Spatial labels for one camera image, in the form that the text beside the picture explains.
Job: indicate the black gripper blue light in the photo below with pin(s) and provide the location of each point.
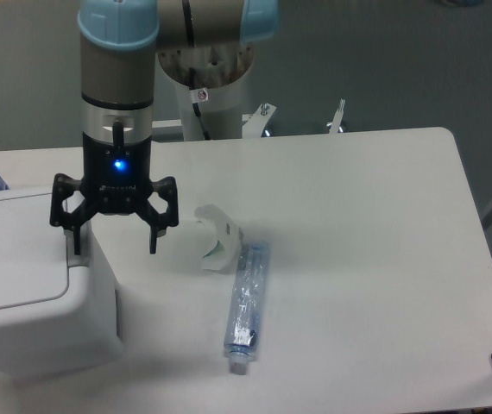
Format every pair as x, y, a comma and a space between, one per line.
116, 177

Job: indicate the white push-lid trash can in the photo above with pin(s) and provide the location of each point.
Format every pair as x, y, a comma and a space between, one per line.
59, 311

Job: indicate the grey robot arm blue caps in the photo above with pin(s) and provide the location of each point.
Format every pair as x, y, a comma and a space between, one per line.
119, 41

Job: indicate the crumpled white paper wrapper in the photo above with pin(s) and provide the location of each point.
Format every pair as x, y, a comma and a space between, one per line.
227, 238

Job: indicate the crushed clear plastic bottle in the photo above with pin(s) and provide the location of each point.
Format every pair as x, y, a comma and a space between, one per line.
246, 305

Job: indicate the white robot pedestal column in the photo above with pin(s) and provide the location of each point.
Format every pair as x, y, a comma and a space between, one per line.
209, 83

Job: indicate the white pedestal base frame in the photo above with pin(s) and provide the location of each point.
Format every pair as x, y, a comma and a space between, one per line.
253, 125

